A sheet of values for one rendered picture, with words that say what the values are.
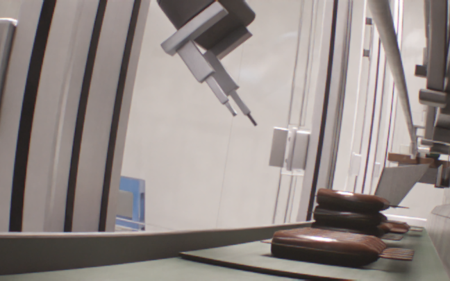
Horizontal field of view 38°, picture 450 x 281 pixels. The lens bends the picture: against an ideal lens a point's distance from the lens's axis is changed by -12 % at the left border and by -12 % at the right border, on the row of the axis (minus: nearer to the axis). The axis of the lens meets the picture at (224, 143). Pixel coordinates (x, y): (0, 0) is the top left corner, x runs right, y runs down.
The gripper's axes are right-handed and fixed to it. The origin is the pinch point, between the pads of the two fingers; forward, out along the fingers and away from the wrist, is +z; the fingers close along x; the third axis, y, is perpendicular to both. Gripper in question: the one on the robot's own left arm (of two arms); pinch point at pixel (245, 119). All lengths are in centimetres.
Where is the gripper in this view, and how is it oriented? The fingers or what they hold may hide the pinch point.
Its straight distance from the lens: 48.2
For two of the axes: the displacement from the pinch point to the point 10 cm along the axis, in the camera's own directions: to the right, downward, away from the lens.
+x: 2.9, 1.0, 9.5
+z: 5.6, 7.9, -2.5
